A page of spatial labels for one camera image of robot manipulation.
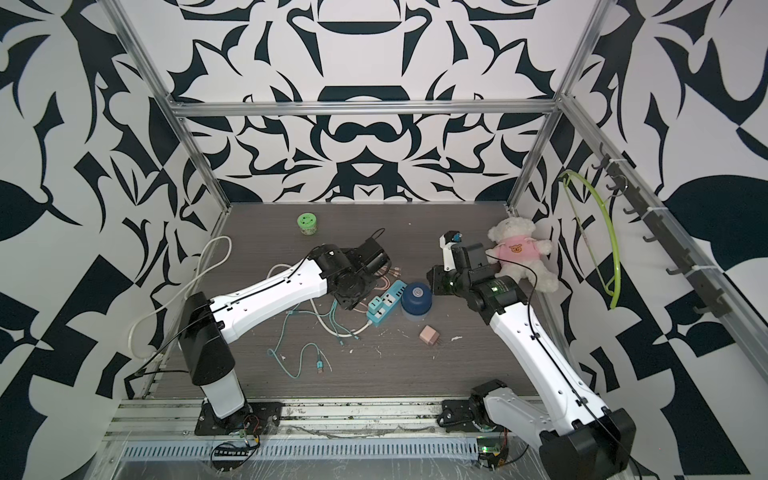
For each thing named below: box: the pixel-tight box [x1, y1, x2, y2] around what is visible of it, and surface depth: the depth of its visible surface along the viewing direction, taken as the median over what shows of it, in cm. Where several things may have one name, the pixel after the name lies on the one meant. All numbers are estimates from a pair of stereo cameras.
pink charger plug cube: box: [419, 325, 440, 346], surface depth 87 cm
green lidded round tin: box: [296, 212, 318, 236], surface depth 110 cm
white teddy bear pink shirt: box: [485, 217, 559, 293], surface depth 100 cm
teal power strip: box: [366, 279, 407, 323], surface depth 92 cm
